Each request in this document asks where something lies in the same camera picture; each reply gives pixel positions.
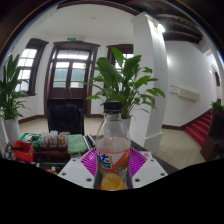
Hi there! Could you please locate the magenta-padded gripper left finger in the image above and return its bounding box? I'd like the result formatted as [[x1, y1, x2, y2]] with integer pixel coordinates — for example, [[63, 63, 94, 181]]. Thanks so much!
[[57, 146, 102, 190]]

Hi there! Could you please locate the green cloth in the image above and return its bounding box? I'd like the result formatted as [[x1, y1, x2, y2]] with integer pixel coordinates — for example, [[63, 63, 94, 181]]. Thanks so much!
[[67, 133, 88, 155]]

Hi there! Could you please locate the dark wooden cabinet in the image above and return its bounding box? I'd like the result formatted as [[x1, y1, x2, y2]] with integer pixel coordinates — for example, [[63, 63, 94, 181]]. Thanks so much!
[[199, 109, 224, 163]]

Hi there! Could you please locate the dark-framed window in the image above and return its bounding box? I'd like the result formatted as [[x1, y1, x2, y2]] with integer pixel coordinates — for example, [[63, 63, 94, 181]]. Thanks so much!
[[106, 43, 135, 73], [14, 37, 49, 97]]

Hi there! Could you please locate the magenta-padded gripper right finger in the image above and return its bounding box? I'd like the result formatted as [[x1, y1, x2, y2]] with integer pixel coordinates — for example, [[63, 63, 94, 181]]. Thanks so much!
[[125, 147, 169, 190]]

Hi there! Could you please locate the small green plant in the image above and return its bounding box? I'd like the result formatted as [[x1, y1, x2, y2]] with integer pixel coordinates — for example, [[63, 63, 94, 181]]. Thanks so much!
[[210, 100, 224, 114]]

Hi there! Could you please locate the dark wooden double door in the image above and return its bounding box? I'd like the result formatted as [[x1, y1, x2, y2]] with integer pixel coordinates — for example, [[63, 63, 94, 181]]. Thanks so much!
[[43, 40, 101, 118]]

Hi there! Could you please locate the orange soda plastic bottle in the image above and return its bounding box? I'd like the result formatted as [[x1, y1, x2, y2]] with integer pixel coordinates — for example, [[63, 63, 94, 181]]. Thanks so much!
[[95, 100, 132, 192]]

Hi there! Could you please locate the bright wall lamp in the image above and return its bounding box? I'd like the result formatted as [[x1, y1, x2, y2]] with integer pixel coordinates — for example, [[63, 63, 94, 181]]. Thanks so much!
[[156, 23, 167, 34]]

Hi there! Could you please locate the white booklet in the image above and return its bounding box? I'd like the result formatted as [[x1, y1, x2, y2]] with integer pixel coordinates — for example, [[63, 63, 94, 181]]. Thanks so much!
[[138, 150, 154, 160]]

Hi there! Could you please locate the small red round object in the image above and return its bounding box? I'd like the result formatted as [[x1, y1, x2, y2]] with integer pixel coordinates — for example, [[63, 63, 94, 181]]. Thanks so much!
[[44, 168, 58, 176]]

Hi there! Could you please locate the potted plant in white pot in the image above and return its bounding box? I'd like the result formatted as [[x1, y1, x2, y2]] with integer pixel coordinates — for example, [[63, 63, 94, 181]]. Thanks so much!
[[0, 53, 30, 144], [84, 46, 167, 134]]

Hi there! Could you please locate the green box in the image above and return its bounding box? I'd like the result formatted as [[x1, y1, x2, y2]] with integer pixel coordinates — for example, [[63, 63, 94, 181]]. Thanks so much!
[[19, 132, 43, 144]]

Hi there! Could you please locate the red-carpeted staircase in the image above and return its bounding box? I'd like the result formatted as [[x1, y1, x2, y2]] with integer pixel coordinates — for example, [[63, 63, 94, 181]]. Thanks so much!
[[184, 109, 214, 148]]

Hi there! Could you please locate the white wall-mounted unit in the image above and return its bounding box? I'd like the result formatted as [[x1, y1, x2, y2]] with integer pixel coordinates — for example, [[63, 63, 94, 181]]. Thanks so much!
[[169, 84, 202, 102]]

